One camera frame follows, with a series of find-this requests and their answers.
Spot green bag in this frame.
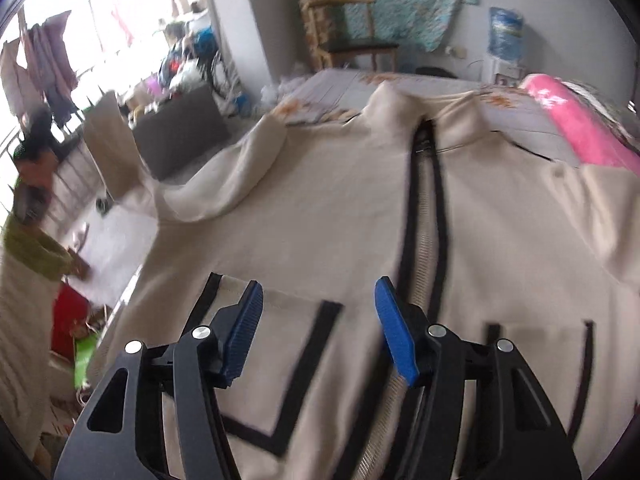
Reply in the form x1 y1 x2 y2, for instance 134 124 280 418
74 335 99 389

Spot wooden chair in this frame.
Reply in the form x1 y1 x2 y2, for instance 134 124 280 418
299 0 401 73

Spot green cloth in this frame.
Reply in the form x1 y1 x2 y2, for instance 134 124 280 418
2 215 76 281

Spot hanging purple clothes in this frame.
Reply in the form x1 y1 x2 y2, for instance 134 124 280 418
0 10 81 126

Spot metal railing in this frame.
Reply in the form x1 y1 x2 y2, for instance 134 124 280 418
0 125 103 233

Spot dark grey cabinet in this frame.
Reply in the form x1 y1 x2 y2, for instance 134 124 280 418
132 84 231 181

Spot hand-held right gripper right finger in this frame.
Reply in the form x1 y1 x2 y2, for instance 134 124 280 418
375 276 583 480

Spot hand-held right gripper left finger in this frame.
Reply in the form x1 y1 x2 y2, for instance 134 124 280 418
54 280 265 480

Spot blue water bottle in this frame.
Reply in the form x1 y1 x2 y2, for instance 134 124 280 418
489 6 525 63

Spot hanging red cloth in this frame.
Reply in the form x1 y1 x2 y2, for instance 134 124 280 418
111 4 137 50

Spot beige zip jacket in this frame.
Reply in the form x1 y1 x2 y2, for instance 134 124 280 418
82 82 640 480

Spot white water dispenser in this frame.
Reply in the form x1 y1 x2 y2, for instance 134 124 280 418
492 57 527 86

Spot patterned box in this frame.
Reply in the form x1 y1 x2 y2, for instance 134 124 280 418
300 0 335 61

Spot pink floral blanket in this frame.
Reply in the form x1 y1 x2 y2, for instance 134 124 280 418
520 74 640 176

